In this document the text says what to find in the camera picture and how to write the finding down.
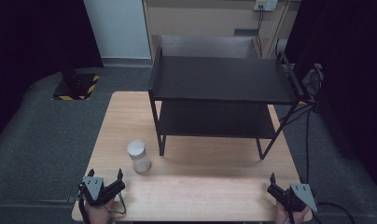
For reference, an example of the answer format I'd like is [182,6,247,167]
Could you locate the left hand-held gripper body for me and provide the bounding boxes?
[78,175,127,206]

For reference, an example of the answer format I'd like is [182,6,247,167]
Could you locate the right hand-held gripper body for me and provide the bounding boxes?
[266,182,319,214]

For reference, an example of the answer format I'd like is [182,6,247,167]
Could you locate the white bottle with white cap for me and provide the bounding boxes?
[126,139,153,175]

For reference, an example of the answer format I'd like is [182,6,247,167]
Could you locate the black two-tier shelf rack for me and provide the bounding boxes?
[147,46,313,161]

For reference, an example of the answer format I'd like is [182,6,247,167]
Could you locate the person's right hand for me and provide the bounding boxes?
[274,201,313,224]

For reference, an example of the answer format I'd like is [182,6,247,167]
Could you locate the person's left hand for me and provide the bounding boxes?
[83,199,117,224]

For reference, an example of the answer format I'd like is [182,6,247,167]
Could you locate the black stand with striped base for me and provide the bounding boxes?
[51,59,101,102]

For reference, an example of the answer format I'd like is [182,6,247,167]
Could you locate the dark curtain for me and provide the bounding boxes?
[284,0,377,197]
[0,0,105,147]

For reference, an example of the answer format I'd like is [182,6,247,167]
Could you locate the white panel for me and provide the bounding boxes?
[83,0,152,61]

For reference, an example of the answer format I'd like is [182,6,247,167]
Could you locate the thick black gripper cable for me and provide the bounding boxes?
[77,183,91,224]

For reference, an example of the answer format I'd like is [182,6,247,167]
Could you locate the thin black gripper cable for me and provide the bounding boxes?
[105,190,128,216]

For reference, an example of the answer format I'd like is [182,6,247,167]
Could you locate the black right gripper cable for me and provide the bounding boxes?
[311,201,356,224]

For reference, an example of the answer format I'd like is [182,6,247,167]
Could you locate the long black hanging cable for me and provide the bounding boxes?
[278,102,318,185]

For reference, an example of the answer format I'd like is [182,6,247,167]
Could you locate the black cables from socket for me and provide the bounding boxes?
[255,5,265,60]

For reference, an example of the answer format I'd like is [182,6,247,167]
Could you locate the white wall socket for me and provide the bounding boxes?
[253,0,280,13]

